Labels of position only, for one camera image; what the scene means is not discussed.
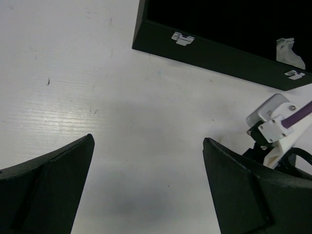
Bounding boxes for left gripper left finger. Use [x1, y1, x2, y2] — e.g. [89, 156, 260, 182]
[0, 134, 95, 234]

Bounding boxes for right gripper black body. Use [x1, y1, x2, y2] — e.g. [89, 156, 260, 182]
[243, 121, 312, 180]

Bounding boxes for black display case with glass lid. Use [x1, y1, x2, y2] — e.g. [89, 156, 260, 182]
[132, 0, 312, 91]

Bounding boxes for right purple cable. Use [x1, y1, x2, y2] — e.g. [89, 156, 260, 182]
[281, 100, 312, 129]

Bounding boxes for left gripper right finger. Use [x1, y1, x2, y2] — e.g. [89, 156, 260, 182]
[203, 138, 312, 234]

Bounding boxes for grey sock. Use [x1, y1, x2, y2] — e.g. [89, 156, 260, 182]
[276, 38, 306, 70]

